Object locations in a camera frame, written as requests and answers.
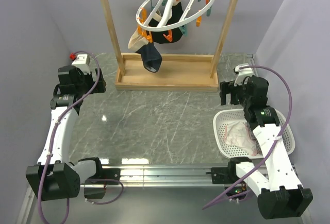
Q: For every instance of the white perforated plastic basket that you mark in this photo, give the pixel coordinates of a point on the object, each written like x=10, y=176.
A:
x=265, y=135

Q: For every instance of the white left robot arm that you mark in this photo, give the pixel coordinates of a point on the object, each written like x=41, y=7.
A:
x=54, y=177

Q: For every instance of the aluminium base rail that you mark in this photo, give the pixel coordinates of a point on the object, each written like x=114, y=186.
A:
x=193, y=176

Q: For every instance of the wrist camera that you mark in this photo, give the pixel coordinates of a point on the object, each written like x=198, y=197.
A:
x=80, y=60
x=242, y=71

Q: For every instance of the teal clothes peg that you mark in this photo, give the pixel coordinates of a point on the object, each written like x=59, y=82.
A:
x=183, y=30

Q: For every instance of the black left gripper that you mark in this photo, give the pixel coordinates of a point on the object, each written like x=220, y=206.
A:
x=100, y=86

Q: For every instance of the white round clip hanger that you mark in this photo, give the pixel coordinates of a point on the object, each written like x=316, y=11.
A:
x=163, y=15

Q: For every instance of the white pink-trimmed underwear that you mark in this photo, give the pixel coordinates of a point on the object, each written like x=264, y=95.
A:
x=236, y=134

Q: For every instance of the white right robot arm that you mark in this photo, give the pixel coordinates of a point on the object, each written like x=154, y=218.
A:
x=281, y=194

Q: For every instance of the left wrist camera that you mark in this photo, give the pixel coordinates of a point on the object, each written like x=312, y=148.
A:
x=80, y=60

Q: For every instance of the wooden hanging rack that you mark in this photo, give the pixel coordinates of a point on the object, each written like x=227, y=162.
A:
x=178, y=72

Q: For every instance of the navy underwear beige waistband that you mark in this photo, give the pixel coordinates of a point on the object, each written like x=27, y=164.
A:
x=151, y=58

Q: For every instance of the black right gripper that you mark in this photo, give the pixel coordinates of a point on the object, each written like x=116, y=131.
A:
x=228, y=87

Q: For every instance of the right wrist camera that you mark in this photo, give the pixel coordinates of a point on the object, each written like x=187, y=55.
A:
x=242, y=71

